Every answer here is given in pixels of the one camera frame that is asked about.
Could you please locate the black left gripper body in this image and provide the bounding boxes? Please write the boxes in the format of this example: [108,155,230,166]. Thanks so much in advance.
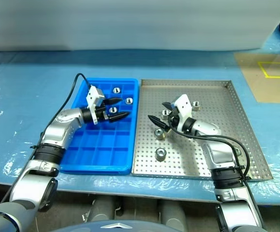
[95,102,110,123]

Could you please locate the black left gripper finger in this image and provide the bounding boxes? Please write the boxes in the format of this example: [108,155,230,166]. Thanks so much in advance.
[106,112,131,123]
[104,97,123,106]

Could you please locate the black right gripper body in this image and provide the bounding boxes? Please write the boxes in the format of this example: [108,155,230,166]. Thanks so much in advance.
[166,107,182,132]

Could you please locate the blue compartment tray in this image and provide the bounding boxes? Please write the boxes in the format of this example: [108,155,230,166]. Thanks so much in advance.
[59,77,140,175]

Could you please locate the perforated metal tray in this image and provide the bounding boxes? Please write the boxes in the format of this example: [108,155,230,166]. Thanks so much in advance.
[131,78,273,181]

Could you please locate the white backdrop board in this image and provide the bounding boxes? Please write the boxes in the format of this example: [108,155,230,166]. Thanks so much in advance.
[0,0,280,52]

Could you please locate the blue plastic table cover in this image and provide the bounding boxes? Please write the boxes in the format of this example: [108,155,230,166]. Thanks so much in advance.
[0,31,280,206]

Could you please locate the grey rounded shape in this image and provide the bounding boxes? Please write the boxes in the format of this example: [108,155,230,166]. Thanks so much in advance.
[158,199,191,227]
[88,197,121,222]

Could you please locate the beige mat with yellow lines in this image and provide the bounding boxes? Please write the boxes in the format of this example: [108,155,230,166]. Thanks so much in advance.
[234,52,280,104]

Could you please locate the blue-grey robot torso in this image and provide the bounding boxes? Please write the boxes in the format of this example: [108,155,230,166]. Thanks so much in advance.
[67,218,164,232]

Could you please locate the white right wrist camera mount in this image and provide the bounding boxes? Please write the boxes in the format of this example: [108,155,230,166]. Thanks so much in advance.
[170,94,193,126]

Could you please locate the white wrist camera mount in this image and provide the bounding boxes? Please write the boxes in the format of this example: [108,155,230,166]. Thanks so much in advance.
[170,94,193,126]
[86,85,106,126]

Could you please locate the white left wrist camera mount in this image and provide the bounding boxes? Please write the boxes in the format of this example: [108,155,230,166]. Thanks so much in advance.
[86,85,106,126]

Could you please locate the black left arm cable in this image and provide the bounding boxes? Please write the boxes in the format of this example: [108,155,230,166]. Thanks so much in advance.
[0,73,92,205]

